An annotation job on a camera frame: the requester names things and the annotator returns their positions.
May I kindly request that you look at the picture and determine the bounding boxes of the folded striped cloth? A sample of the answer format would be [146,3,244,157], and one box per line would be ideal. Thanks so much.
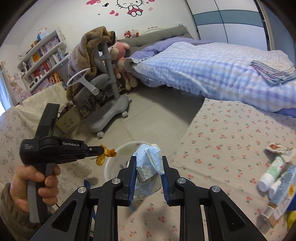
[251,60,296,87]

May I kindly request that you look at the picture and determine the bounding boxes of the grey bolster pillow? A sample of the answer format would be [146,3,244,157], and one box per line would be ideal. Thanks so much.
[117,25,193,50]

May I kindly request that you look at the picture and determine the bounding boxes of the light blue milk carton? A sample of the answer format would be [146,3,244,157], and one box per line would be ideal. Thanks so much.
[260,166,296,226]

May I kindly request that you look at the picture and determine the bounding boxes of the brown fleece blanket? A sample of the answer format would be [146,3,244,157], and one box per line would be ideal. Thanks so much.
[67,27,116,100]

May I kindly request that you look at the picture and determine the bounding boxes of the small white bottle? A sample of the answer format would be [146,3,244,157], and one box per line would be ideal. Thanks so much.
[268,178,283,200]

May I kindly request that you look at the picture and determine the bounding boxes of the blue white paper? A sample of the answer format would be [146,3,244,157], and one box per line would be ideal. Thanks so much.
[133,144,165,200]

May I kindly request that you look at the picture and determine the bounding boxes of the leaf print cloth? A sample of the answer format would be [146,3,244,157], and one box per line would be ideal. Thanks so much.
[0,102,93,209]

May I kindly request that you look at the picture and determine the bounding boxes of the blue plaid quilt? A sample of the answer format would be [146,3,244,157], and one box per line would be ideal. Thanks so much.
[126,38,296,116]

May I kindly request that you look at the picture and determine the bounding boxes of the cartoon cat wall sticker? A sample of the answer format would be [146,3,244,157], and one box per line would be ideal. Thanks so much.
[116,0,148,17]

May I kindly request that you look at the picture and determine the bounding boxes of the pink plush doll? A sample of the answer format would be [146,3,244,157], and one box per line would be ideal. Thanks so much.
[109,42,139,91]

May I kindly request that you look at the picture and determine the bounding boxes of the blue tissue box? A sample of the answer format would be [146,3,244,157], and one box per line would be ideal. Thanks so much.
[37,27,50,41]

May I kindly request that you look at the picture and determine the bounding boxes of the white bookshelf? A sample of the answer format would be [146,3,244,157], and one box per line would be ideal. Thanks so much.
[17,29,70,93]

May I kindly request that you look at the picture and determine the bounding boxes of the grey wheeled chair base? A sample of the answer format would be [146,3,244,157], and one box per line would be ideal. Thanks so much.
[67,42,132,139]

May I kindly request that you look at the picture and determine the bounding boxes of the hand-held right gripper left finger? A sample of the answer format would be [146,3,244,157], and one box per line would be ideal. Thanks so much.
[30,156,137,241]

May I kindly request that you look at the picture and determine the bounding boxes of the cardboard box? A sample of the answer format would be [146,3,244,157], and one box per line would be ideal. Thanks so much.
[57,108,85,133]

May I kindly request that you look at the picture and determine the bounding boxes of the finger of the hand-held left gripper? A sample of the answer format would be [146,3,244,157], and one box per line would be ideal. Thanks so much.
[79,145,105,161]

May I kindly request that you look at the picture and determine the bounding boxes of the person's left forearm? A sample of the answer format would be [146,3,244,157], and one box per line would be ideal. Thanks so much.
[0,183,43,241]

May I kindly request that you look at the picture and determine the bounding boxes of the white bottle green label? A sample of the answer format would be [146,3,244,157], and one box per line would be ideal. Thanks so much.
[258,156,287,192]

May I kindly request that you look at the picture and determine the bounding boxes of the red white snack wrapper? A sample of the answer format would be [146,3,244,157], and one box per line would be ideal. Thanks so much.
[265,143,292,156]

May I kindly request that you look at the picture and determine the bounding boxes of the white plastic bucket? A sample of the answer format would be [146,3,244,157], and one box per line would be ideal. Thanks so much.
[104,141,163,212]

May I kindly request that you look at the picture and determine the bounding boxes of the blue white wardrobe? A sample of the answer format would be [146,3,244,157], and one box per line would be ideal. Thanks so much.
[186,0,272,50]

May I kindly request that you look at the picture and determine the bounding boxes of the banana peel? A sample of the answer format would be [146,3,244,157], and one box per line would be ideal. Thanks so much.
[95,145,117,167]

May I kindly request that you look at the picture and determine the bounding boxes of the person's left hand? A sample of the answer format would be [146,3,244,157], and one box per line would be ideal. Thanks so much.
[9,163,61,212]

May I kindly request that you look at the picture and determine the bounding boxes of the rows of books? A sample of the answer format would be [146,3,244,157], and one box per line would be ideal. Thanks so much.
[25,37,68,77]

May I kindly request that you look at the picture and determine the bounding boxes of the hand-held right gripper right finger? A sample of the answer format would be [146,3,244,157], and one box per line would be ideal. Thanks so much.
[161,156,266,241]

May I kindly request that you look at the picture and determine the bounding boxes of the cream lace cloth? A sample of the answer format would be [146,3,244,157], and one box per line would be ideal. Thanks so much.
[15,82,70,114]

